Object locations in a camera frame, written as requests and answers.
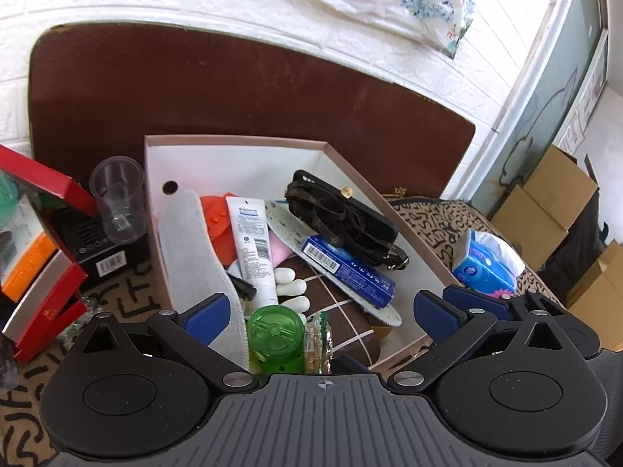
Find pink cloth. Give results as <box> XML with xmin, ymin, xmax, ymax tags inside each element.
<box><xmin>268</xmin><ymin>233</ymin><xmax>299</xmax><ymax>273</ymax></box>

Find orange plastic disc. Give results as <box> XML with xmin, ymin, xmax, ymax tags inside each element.
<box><xmin>199</xmin><ymin>195</ymin><xmax>235</xmax><ymax>254</ymax></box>

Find blue tissue pack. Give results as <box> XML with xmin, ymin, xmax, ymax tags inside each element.
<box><xmin>452</xmin><ymin>230</ymin><xmax>526</xmax><ymax>300</ymax></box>

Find letter-print covered desktop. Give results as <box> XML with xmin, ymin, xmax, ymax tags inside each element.
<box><xmin>0</xmin><ymin>197</ymin><xmax>570</xmax><ymax>467</ymax></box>

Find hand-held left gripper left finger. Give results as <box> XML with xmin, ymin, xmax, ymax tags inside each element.
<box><xmin>80</xmin><ymin>294</ymin><xmax>259</xmax><ymax>394</ymax></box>

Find dark brown wooden board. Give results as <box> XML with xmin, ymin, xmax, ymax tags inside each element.
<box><xmin>28</xmin><ymin>22</ymin><xmax>477</xmax><ymax>200</ymax></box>

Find frosted glass door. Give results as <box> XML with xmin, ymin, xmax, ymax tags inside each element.
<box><xmin>470</xmin><ymin>0</ymin><xmax>609</xmax><ymax>205</ymax></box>

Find brown checked cloth pouch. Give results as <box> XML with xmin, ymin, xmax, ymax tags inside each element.
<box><xmin>277</xmin><ymin>255</ymin><xmax>383</xmax><ymax>365</ymax></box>

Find grey insole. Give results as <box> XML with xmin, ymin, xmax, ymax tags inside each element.
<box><xmin>160</xmin><ymin>190</ymin><xmax>249</xmax><ymax>370</ymax></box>

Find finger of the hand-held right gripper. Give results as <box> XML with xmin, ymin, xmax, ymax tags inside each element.
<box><xmin>443</xmin><ymin>284</ymin><xmax>514</xmax><ymax>324</ymax></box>

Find large red box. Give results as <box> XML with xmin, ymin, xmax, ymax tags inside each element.
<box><xmin>0</xmin><ymin>145</ymin><xmax>100</xmax><ymax>217</ymax></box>

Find blue toothpaste box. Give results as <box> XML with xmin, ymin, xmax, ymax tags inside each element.
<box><xmin>302</xmin><ymin>234</ymin><xmax>396</xmax><ymax>309</ymax></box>

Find white tube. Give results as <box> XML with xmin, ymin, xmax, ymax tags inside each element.
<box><xmin>226</xmin><ymin>196</ymin><xmax>279</xmax><ymax>307</ymax></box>

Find black bag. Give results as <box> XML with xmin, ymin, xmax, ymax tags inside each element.
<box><xmin>535</xmin><ymin>156</ymin><xmax>611</xmax><ymax>302</ymax></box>

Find white cotton glove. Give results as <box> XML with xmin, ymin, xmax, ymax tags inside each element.
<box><xmin>273</xmin><ymin>267</ymin><xmax>311</xmax><ymax>314</ymax></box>

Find red box with grey top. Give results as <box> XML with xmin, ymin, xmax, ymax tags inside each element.
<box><xmin>2</xmin><ymin>250</ymin><xmax>89</xmax><ymax>363</ymax></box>

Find clear candy packet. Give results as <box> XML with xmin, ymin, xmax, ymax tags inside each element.
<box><xmin>304</xmin><ymin>314</ymin><xmax>334</xmax><ymax>375</ymax></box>

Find black box with barcode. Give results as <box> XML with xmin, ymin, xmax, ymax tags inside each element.
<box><xmin>51</xmin><ymin>207</ymin><xmax>151</xmax><ymax>293</ymax></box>

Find speckled insole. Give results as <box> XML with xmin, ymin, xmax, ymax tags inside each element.
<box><xmin>265</xmin><ymin>201</ymin><xmax>402</xmax><ymax>327</ymax></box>

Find clear plastic cup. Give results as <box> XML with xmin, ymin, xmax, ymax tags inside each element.
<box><xmin>89</xmin><ymin>156</ymin><xmax>147</xmax><ymax>245</ymax></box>

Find green round container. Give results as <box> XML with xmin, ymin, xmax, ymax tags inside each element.
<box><xmin>246</xmin><ymin>305</ymin><xmax>307</xmax><ymax>375</ymax></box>

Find orange box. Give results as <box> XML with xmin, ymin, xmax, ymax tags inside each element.
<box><xmin>0</xmin><ymin>232</ymin><xmax>59</xmax><ymax>302</ymax></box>

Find posted paper notices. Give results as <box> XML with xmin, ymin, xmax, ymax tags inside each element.
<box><xmin>555</xmin><ymin>29</ymin><xmax>609</xmax><ymax>151</ymax></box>

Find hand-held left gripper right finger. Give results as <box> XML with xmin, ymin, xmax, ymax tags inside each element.
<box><xmin>388</xmin><ymin>291</ymin><xmax>565</xmax><ymax>394</ymax></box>

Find light brown cardboard box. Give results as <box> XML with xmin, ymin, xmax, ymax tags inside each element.
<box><xmin>143</xmin><ymin>135</ymin><xmax>465</xmax><ymax>373</ymax></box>

